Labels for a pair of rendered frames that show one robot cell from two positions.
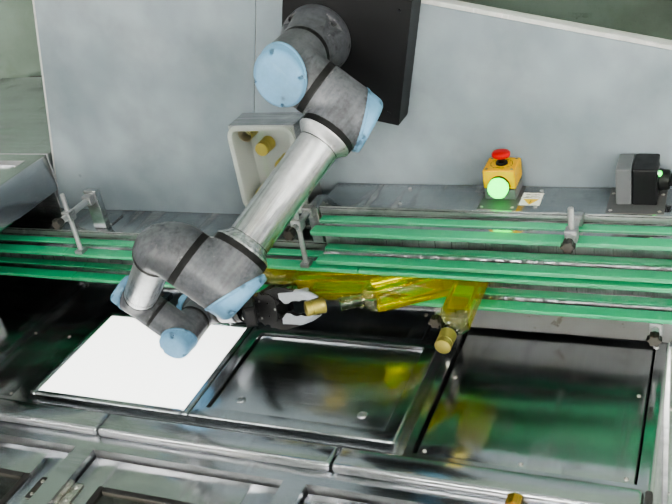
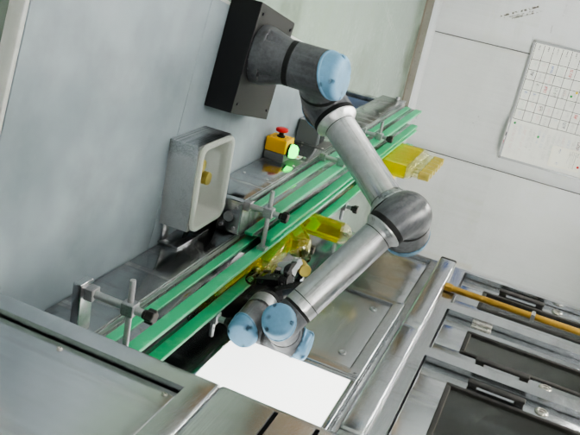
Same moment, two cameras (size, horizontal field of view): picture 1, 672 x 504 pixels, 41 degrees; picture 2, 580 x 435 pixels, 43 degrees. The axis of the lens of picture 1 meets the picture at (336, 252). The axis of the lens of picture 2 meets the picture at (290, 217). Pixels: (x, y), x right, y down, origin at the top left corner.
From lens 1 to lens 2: 2.74 m
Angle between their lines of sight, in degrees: 87
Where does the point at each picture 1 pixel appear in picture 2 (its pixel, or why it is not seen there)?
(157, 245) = (425, 205)
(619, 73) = not seen: hidden behind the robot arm
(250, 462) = (405, 364)
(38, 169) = not seen: outside the picture
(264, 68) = (341, 70)
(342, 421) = (378, 317)
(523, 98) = (282, 90)
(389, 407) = (367, 299)
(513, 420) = (372, 275)
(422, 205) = (275, 176)
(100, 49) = (81, 85)
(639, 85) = not seen: hidden behind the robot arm
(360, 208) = (261, 191)
